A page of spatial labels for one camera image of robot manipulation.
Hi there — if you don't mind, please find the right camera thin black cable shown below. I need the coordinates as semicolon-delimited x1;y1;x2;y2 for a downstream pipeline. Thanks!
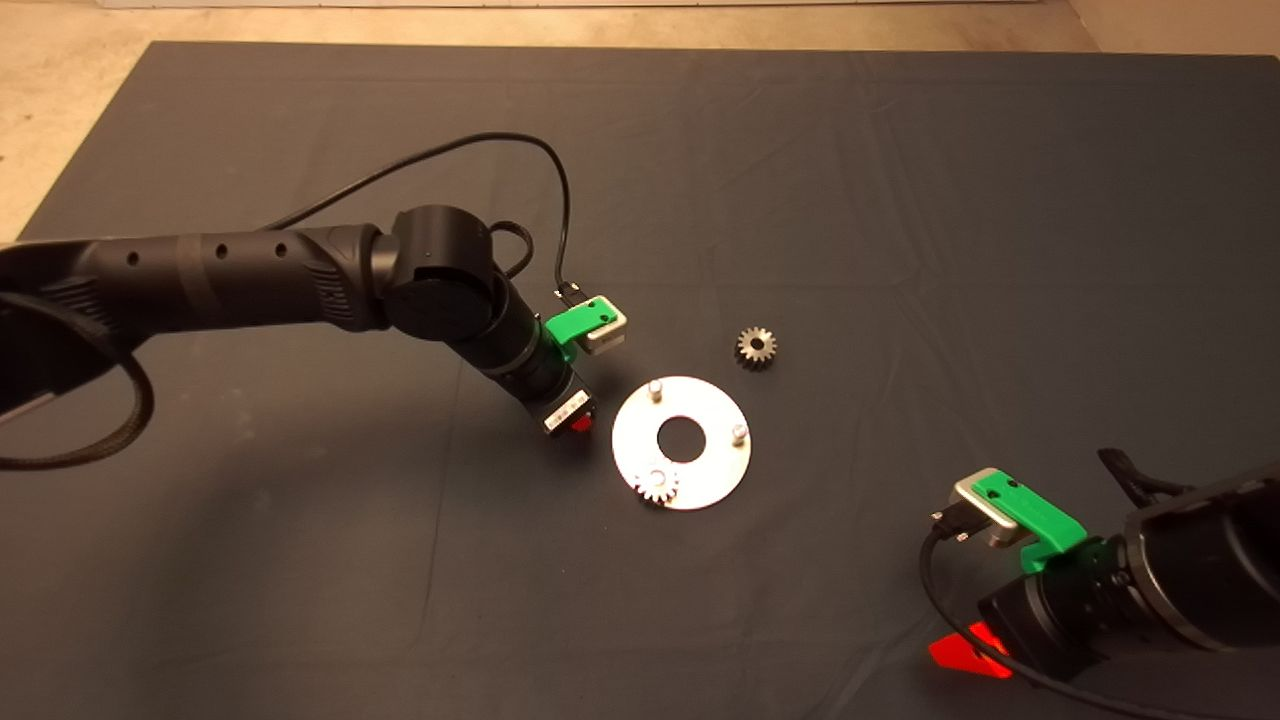
918;508;1191;720

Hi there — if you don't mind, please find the gripper silver camera box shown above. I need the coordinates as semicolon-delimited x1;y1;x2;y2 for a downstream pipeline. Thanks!
950;468;1041;549
583;305;629;358

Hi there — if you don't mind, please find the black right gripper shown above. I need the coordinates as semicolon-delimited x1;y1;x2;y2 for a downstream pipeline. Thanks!
928;578;1079;683

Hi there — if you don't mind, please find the left gripper green camera mount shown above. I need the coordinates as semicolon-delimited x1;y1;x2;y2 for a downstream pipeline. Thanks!
543;296;619;363

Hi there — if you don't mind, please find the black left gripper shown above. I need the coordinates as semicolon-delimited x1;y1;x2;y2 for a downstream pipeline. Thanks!
518;362;599;438

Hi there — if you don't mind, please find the thin braided black cable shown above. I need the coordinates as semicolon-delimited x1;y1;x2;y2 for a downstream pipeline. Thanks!
1098;448;1191;501
488;220;537;281

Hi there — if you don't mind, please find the gripper green camera mount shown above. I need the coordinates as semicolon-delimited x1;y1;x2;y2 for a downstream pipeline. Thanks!
543;296;619;363
975;475;1089;574

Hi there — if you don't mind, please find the thick braided black cable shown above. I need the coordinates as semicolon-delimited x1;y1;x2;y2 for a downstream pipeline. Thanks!
0;290;156;471

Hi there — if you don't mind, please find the dark steel planetary gear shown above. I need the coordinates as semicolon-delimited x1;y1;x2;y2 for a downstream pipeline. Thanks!
736;326;779;372

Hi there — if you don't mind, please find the right gripper silver camera box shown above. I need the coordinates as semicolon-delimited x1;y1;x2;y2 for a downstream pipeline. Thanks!
950;468;1041;549

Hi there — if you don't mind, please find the round metal carrier plate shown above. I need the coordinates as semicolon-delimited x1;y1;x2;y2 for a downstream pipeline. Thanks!
611;376;753;512

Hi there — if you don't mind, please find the dark grey table cloth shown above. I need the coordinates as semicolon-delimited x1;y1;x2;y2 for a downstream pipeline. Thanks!
0;40;1280;720

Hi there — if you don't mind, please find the left gripper silver camera box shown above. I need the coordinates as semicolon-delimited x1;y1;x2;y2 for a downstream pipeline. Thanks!
583;305;629;358

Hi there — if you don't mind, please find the right gripper green camera mount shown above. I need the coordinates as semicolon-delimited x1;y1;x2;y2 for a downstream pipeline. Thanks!
975;475;1089;574

